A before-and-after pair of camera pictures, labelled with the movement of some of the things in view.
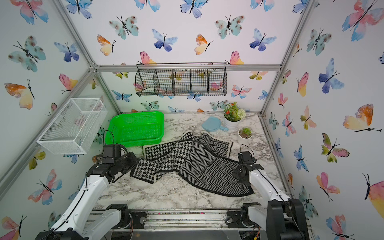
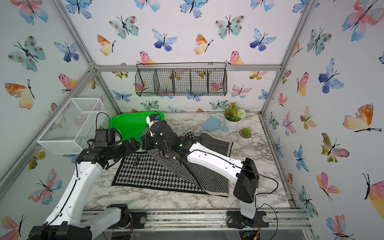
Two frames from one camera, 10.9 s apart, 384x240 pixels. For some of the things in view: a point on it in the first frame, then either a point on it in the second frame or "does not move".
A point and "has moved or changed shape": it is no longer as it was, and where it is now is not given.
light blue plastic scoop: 213,123 does not move
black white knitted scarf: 202,162 has moved or changed shape
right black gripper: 235,174 to 145,141
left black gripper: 134,160 to 129,149
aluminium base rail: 188,220 does not move
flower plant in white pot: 233,115 does not move
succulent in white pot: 244,135 does not move
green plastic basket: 136,128 does not move
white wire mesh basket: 76,127 does not move
